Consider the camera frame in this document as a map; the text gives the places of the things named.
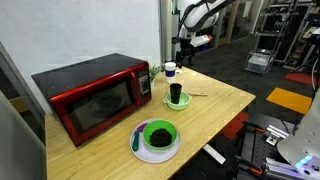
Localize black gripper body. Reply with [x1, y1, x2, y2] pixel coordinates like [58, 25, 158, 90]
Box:
[175, 37, 196, 58]

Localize black cup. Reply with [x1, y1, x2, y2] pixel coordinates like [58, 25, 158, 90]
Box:
[169, 82, 183, 105]

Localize beige ladle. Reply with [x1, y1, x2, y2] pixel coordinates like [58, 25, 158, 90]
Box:
[186, 91, 209, 98]

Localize white paper cup blue band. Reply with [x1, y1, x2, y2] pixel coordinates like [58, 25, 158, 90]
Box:
[164, 61, 177, 84]

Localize light green pot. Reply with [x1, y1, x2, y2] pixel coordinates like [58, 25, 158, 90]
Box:
[162, 91, 193, 112]

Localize green bowl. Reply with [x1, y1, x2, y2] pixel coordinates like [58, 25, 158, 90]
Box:
[142, 119, 178, 152]

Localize small green potted plant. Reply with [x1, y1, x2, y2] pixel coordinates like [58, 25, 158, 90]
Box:
[148, 63, 164, 91]

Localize metal wheeled cart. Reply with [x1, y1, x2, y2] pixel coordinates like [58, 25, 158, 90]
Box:
[244, 0, 301, 74]

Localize purple utensil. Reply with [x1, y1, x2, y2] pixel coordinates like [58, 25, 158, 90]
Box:
[135, 122, 149, 133]

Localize dark brown bean pile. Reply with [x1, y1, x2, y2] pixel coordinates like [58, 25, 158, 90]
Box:
[149, 128, 173, 148]

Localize red black microwave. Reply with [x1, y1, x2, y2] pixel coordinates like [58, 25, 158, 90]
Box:
[31, 52, 153, 148]

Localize white flat bar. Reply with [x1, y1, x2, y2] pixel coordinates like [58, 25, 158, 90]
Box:
[203, 143, 227, 165]

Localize pale lavender round plate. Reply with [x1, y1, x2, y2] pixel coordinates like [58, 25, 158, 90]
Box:
[129, 118, 182, 164]

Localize black optical breadboard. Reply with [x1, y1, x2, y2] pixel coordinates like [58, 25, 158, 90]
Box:
[234, 112, 301, 180]

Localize cluttered equipment rack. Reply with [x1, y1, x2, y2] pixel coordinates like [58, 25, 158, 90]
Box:
[283, 0, 320, 71]

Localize grey blurred panel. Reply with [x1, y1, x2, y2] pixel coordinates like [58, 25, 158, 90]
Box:
[0, 90, 48, 180]

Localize white wrist camera red end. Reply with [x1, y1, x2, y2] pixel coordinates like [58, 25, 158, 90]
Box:
[189, 34, 213, 48]

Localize orange handled clamp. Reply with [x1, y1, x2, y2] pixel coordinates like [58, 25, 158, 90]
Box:
[243, 120, 268, 134]
[237, 155, 264, 177]

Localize teal handled utensil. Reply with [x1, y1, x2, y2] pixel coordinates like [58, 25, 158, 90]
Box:
[131, 130, 140, 153]

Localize silver metal bracket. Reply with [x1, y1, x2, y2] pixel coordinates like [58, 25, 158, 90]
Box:
[265, 124, 289, 147]

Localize white hanging cable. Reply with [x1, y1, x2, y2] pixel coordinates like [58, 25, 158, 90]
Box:
[310, 54, 320, 98]

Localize grey slanted metal post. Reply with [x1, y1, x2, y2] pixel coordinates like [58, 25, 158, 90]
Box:
[0, 41, 47, 145]

